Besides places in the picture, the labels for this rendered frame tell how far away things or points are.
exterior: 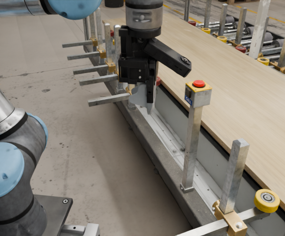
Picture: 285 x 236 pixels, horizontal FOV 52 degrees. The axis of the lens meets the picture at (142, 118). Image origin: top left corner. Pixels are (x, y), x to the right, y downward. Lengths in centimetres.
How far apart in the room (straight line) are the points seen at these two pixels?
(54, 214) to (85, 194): 146
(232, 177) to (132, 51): 53
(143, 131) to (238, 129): 55
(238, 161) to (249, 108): 70
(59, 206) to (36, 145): 19
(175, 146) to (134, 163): 87
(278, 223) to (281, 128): 46
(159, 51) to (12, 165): 39
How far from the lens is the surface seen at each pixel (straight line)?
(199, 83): 105
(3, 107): 78
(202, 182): 153
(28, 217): 79
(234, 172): 96
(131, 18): 61
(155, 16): 60
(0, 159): 72
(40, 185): 247
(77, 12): 45
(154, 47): 62
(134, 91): 72
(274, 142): 141
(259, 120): 153
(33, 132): 81
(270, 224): 130
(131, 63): 63
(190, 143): 117
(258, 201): 111
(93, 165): 253
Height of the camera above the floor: 170
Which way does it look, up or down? 33 degrees down
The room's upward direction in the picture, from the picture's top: straight up
